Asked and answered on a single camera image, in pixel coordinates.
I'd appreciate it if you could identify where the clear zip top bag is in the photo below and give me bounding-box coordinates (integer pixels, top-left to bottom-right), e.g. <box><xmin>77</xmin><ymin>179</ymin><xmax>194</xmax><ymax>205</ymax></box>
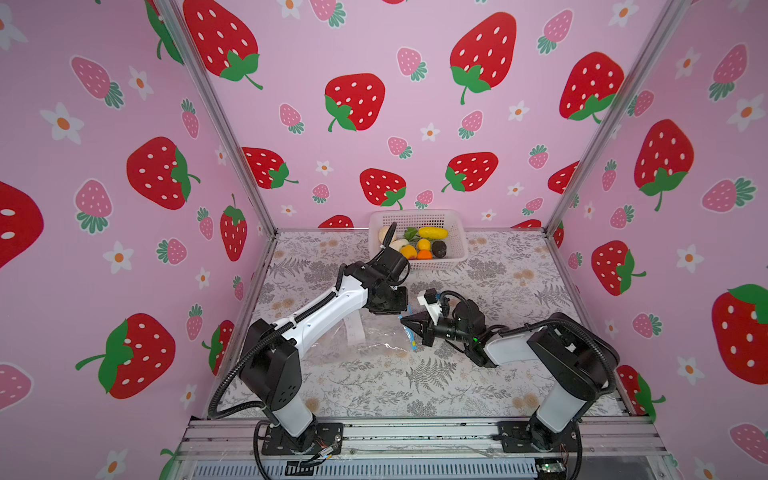
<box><xmin>302</xmin><ymin>309</ymin><xmax>417</xmax><ymax>366</ymax></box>

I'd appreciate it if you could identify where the white plastic basket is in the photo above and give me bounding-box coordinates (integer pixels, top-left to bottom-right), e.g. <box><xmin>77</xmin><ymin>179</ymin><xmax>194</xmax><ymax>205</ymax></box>
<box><xmin>369</xmin><ymin>210</ymin><xmax>469</xmax><ymax>270</ymax></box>

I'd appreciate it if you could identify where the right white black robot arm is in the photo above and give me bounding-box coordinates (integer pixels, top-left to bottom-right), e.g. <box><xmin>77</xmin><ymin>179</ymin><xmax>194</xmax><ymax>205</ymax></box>
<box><xmin>400</xmin><ymin>291</ymin><xmax>620</xmax><ymax>452</ymax></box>

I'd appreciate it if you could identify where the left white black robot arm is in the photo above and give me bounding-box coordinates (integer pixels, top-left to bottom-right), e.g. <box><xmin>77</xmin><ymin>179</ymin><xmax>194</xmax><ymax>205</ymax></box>
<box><xmin>207</xmin><ymin>246</ymin><xmax>410</xmax><ymax>441</ymax></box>

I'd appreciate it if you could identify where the white toy radish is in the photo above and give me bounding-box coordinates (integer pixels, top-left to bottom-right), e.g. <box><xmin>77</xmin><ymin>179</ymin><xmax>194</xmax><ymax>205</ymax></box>
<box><xmin>390</xmin><ymin>239</ymin><xmax>409</xmax><ymax>252</ymax></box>

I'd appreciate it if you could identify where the beige toy potato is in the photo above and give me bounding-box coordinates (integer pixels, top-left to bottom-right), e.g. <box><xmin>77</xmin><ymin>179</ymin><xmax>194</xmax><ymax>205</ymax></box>
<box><xmin>378</xmin><ymin>226</ymin><xmax>389</xmax><ymax>244</ymax></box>

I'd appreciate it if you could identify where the yellow toy banana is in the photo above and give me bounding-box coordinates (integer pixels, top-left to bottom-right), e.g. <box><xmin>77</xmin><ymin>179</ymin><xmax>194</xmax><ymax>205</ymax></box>
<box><xmin>418</xmin><ymin>227</ymin><xmax>449</xmax><ymax>240</ymax></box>

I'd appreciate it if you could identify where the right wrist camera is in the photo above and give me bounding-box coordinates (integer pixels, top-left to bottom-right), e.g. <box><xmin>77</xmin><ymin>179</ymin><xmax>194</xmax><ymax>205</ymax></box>
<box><xmin>417</xmin><ymin>288</ymin><xmax>446</xmax><ymax>325</ymax></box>

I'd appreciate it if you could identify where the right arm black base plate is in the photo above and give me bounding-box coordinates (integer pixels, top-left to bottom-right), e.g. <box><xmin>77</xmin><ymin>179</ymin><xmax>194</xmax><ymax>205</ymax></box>
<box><xmin>493</xmin><ymin>421</ymin><xmax>580</xmax><ymax>454</ymax></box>

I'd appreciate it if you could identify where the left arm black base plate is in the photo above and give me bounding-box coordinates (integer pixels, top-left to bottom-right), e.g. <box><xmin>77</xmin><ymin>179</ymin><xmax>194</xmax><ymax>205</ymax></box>
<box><xmin>260</xmin><ymin>422</ymin><xmax>344</xmax><ymax>456</ymax></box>

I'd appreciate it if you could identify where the aluminium front rail frame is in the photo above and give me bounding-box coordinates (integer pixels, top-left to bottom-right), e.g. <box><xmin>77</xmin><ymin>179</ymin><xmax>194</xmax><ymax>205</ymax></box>
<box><xmin>168</xmin><ymin>417</ymin><xmax>681</xmax><ymax>479</ymax></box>

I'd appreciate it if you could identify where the left aluminium corner post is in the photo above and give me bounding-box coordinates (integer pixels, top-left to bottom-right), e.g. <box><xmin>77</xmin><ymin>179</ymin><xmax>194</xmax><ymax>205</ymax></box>
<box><xmin>157</xmin><ymin>0</ymin><xmax>277</xmax><ymax>239</ymax></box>

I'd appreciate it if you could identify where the aluminium corner post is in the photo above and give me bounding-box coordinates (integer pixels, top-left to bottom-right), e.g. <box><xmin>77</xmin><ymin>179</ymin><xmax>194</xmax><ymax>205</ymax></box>
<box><xmin>543</xmin><ymin>0</ymin><xmax>690</xmax><ymax>240</ymax></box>
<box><xmin>157</xmin><ymin>0</ymin><xmax>277</xmax><ymax>239</ymax></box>

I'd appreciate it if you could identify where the right aluminium corner post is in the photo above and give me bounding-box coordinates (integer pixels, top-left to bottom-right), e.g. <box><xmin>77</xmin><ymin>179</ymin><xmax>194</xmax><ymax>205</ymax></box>
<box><xmin>543</xmin><ymin>0</ymin><xmax>690</xmax><ymax>240</ymax></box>

